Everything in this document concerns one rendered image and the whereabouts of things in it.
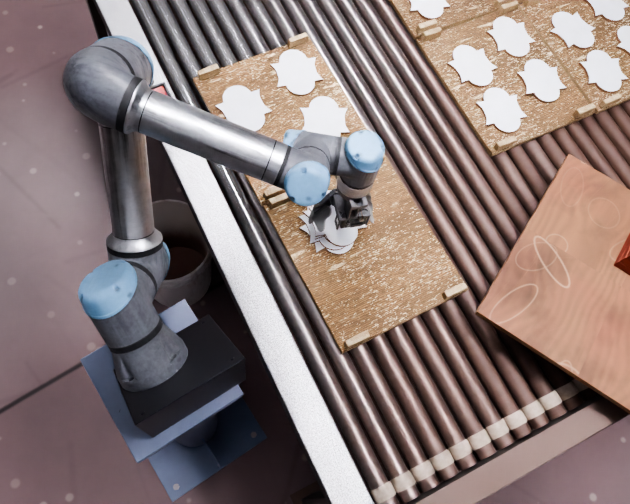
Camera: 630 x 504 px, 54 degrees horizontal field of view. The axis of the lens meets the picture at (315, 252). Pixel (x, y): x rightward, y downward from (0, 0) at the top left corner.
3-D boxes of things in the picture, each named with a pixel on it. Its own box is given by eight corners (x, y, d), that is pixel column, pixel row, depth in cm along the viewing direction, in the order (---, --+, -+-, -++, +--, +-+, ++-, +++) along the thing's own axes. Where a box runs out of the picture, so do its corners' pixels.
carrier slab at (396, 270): (341, 354, 143) (342, 353, 141) (263, 208, 155) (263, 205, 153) (466, 291, 152) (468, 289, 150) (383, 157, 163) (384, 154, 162)
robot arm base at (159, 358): (124, 403, 123) (100, 365, 118) (117, 366, 136) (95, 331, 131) (194, 365, 126) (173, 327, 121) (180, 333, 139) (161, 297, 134)
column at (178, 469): (172, 502, 212) (125, 501, 131) (119, 406, 222) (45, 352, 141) (267, 437, 223) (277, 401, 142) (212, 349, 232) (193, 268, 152)
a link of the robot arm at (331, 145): (282, 140, 112) (342, 150, 113) (286, 121, 122) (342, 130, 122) (276, 180, 116) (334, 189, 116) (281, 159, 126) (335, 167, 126)
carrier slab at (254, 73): (261, 206, 155) (261, 203, 153) (193, 81, 166) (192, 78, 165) (381, 155, 164) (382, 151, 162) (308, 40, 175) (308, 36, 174)
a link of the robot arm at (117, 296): (96, 355, 122) (61, 300, 116) (118, 316, 134) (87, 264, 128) (151, 340, 120) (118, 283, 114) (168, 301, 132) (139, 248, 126)
